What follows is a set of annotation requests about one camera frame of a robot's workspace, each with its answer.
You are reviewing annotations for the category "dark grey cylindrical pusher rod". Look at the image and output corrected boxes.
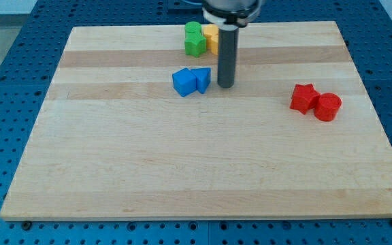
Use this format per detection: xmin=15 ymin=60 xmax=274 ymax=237
xmin=217 ymin=24 xmax=239 ymax=88

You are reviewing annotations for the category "silver white robot wrist flange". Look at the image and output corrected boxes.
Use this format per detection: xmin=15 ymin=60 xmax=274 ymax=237
xmin=201 ymin=0 xmax=263 ymax=28

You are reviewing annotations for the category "yellow rounded block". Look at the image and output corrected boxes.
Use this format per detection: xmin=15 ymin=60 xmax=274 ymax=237
xmin=210 ymin=35 xmax=218 ymax=55

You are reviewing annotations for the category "yellow hexagon block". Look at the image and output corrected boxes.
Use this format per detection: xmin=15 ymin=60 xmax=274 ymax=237
xmin=202 ymin=24 xmax=218 ymax=49

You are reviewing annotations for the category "green star block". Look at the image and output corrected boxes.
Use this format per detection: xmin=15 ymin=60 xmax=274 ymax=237
xmin=184 ymin=33 xmax=206 ymax=57

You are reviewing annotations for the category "green cylinder block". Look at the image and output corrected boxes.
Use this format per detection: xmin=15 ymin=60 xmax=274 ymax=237
xmin=184 ymin=21 xmax=202 ymax=35

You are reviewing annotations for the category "blue triangle block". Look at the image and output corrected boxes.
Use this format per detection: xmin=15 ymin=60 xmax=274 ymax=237
xmin=191 ymin=67 xmax=211 ymax=94

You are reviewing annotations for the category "blue cube block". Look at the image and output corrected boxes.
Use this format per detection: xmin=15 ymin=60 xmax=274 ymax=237
xmin=172 ymin=68 xmax=197 ymax=97

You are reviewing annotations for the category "red star block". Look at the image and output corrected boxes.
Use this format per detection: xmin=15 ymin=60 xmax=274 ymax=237
xmin=289 ymin=84 xmax=321 ymax=114

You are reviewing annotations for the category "red cylinder block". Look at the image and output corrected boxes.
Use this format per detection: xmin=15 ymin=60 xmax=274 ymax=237
xmin=314 ymin=93 xmax=342 ymax=122

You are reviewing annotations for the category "light wooden board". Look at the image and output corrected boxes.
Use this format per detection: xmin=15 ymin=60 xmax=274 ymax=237
xmin=0 ymin=21 xmax=392 ymax=221

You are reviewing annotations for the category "blue perforated metal base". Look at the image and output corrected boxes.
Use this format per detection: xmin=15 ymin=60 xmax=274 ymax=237
xmin=0 ymin=1 xmax=392 ymax=244

